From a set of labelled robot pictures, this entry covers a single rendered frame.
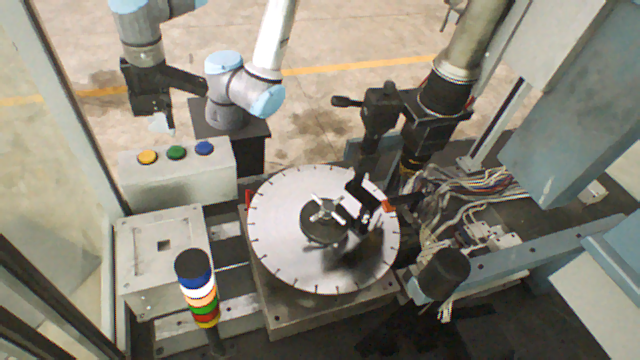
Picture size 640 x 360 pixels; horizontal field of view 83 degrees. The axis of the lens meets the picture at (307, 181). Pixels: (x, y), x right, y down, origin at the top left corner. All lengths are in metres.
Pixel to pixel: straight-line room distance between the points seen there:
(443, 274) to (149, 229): 0.60
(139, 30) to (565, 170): 0.70
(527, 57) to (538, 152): 0.13
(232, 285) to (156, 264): 0.20
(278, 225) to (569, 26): 0.57
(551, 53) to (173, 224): 0.74
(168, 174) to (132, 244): 0.20
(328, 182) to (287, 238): 0.18
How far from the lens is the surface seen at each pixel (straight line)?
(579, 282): 0.50
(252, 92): 1.09
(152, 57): 0.79
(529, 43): 0.57
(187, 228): 0.85
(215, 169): 0.96
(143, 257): 0.83
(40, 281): 0.57
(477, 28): 0.58
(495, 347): 0.94
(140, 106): 0.85
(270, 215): 0.79
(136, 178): 0.96
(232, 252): 0.97
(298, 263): 0.73
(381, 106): 0.61
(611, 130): 0.54
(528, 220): 1.31
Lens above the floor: 1.60
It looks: 50 degrees down
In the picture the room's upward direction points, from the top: 10 degrees clockwise
